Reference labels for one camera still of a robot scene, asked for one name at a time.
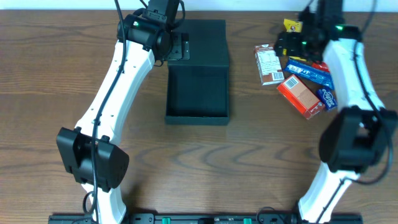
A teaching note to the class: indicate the red Hacks candy bag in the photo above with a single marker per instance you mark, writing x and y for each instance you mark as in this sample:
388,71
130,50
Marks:
320,66

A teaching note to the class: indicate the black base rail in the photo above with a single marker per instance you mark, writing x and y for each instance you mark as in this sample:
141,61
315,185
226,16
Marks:
149,218

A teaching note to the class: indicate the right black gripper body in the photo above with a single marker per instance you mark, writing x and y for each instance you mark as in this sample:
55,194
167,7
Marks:
288,43

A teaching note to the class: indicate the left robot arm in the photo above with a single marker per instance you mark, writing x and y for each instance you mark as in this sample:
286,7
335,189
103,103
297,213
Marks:
90,151

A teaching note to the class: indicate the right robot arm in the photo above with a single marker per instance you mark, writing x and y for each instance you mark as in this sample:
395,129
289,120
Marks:
357,145

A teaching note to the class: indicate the black box with lid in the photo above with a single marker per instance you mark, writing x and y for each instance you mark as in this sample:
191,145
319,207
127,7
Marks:
198,88

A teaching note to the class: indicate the yellow candy bag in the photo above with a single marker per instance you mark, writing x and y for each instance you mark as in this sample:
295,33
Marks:
292,26

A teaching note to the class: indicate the blue Eclipse mint pack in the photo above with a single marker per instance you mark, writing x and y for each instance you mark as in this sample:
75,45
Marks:
327,98

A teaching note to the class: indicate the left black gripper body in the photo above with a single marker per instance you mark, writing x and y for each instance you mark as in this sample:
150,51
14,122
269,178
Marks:
175,53

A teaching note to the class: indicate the blue Oreo cookie pack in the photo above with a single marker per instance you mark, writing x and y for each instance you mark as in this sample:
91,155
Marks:
305,71

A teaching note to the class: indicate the orange-red snack box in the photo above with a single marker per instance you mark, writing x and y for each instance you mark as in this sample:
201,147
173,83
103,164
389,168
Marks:
301,97

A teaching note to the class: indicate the brown Pocky snack box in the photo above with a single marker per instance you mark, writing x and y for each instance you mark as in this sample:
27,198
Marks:
270,70

